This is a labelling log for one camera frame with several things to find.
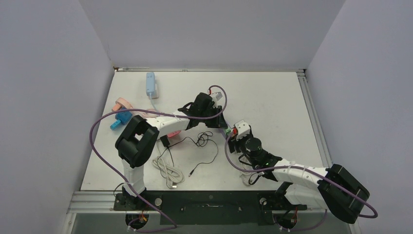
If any black power adapter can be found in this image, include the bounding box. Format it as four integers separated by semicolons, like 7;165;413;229
160;135;170;148

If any aluminium table frame rail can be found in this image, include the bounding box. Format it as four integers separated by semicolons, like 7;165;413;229
297;69;359;214

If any blue adapter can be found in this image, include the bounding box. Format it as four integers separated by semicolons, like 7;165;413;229
110;111;132;131

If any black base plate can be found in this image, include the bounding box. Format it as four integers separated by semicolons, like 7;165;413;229
113;190;307;227

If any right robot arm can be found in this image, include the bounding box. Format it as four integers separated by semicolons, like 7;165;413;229
224;133;378;224

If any light blue power strip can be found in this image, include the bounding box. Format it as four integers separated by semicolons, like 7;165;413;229
146;72;156;97

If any thin black cable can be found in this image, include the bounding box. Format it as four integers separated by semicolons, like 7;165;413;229
156;131;219;177

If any red pink plug adapter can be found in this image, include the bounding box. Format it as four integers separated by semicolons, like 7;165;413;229
167;130;181;138

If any light green charger plug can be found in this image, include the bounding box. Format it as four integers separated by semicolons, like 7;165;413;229
225;128;232;135

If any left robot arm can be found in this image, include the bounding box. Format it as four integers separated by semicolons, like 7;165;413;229
115;92;227;210

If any purple USB power strip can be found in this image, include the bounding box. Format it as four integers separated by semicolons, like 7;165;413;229
220;121;231;137

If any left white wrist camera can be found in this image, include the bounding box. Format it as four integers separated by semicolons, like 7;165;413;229
209;92;223;104

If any white coiled cord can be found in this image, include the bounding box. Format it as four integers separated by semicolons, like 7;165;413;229
151;142;186;189

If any white cord of purple strip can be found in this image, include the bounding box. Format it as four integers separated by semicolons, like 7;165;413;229
239;168;259;187

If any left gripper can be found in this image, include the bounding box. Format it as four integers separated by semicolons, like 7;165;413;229
199;106;226;129

